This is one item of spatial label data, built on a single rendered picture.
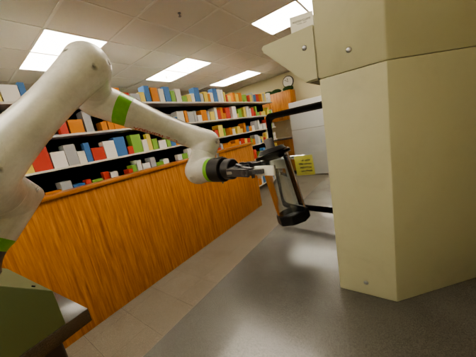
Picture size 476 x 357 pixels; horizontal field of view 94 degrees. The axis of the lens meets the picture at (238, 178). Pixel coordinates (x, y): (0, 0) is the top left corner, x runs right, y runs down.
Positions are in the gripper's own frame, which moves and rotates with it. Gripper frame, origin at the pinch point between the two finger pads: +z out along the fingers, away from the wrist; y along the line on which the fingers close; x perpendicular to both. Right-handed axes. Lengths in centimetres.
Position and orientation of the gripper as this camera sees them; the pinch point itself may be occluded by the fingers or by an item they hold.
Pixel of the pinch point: (275, 166)
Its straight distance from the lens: 71.1
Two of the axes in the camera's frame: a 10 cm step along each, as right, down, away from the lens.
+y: 5.7, -2.6, 7.8
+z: 8.0, -0.1, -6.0
